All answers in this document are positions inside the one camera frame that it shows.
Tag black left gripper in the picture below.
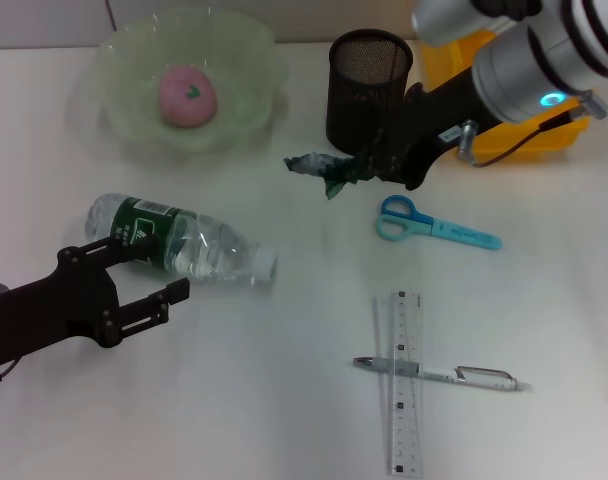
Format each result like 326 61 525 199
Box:
0 233 191 369

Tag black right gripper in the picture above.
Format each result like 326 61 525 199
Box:
361 64 500 192

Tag clear water bottle green label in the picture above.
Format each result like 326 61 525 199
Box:
85 192 279 290

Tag green plastic wrapper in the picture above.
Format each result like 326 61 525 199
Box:
282 149 385 202

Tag pink round ball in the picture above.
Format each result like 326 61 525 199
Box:
157 64 219 129

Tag black mesh pen holder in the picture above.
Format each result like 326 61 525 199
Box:
326 28 414 157

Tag blue scissors with sheath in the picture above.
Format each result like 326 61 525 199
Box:
373 194 504 252

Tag translucent green fruit bowl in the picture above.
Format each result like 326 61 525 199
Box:
66 7 291 169

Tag white silver ballpoint pen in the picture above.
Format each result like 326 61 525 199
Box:
352 355 533 394

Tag transparent plastic ruler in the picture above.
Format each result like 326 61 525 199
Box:
386 288 425 476

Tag yellow plastic storage bin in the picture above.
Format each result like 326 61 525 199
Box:
417 27 593 164

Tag right gripper cable with connector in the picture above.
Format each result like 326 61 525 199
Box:
456 89 608 169

